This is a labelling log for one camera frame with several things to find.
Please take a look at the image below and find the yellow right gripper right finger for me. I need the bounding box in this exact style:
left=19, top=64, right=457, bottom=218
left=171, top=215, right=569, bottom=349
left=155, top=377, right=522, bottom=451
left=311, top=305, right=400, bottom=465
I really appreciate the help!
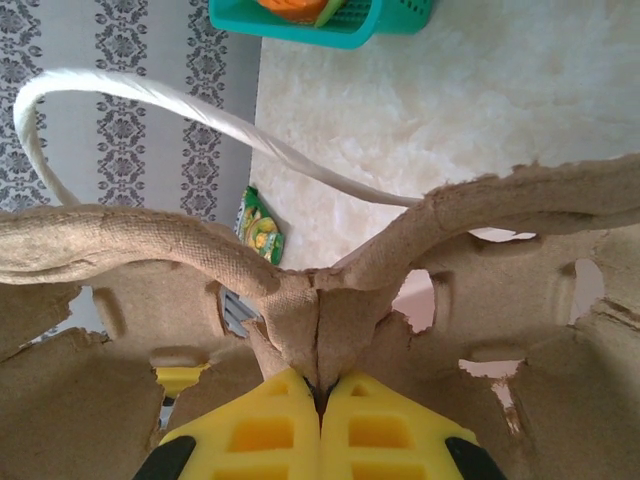
left=322, top=372, right=479, bottom=480

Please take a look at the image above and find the white red-print paper gift bag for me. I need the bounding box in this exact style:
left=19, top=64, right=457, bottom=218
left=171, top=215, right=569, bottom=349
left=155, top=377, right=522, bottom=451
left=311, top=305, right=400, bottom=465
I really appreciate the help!
left=13, top=67, right=540, bottom=242

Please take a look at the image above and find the teal plastic basket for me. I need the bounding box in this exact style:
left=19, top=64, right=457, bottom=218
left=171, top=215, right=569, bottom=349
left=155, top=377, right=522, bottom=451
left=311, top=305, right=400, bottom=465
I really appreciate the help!
left=208, top=0, right=436, bottom=50

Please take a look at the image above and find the brown pulp cup carrier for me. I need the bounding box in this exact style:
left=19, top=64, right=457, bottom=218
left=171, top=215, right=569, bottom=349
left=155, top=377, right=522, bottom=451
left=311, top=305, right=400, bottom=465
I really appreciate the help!
left=0, top=152, right=640, bottom=480

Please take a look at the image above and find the orange toy fruit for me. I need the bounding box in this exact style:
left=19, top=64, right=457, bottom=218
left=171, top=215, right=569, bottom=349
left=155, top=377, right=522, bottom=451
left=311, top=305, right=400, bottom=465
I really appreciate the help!
left=257, top=0, right=326, bottom=24

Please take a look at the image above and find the aluminium cage frame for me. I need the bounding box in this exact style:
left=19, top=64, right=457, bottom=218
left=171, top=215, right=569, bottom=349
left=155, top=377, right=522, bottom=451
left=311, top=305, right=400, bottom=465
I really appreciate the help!
left=222, top=292, right=262, bottom=337

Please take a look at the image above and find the green snack packet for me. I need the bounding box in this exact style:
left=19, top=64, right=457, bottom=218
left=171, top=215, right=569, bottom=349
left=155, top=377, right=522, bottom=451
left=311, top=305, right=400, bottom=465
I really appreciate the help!
left=233, top=185, right=286, bottom=265

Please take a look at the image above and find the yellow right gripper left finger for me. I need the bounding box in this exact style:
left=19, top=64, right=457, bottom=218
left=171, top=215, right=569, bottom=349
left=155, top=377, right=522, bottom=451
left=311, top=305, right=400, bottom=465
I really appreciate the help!
left=162, top=368, right=321, bottom=480

